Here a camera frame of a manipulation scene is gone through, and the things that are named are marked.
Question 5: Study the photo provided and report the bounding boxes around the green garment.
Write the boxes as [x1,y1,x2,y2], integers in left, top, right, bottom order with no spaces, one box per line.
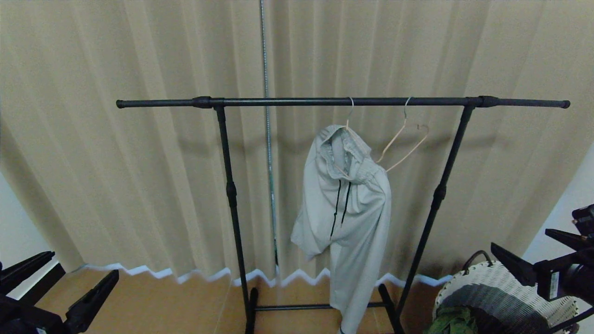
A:
[425,306,478,334]

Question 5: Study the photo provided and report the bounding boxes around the white laundry basket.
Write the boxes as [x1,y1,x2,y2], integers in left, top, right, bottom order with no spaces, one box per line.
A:
[434,250,581,334]

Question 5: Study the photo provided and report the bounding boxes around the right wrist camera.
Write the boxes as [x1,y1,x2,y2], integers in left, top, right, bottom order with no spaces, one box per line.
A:
[572,204,594,237]

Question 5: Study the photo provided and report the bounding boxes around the beige curtain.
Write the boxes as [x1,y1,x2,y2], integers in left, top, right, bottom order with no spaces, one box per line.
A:
[0,0,594,286]

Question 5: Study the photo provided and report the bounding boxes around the pale grey shorts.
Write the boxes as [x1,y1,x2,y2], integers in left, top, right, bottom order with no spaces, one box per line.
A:
[290,124,393,334]

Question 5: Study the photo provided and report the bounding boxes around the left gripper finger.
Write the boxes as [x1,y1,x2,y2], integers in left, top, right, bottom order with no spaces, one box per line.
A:
[63,270,120,334]
[0,251,55,295]

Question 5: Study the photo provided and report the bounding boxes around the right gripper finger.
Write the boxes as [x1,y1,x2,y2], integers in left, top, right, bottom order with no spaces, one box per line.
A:
[491,242,539,287]
[544,228,594,254]

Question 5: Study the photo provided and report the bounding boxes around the pink clothes hanger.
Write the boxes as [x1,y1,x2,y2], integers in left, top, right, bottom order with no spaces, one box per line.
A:
[375,96,430,173]
[333,96,388,180]

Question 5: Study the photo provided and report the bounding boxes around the black clothes rack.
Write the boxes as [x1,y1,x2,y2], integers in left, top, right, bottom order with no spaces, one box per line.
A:
[116,95,571,334]

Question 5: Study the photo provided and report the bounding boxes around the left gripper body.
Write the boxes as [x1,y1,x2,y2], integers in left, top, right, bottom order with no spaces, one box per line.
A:
[0,297,65,334]

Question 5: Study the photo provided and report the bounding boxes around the black cable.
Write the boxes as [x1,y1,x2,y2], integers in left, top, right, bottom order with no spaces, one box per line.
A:
[548,307,594,334]

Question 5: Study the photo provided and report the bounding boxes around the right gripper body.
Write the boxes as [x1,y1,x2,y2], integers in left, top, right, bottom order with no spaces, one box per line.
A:
[534,250,594,305]

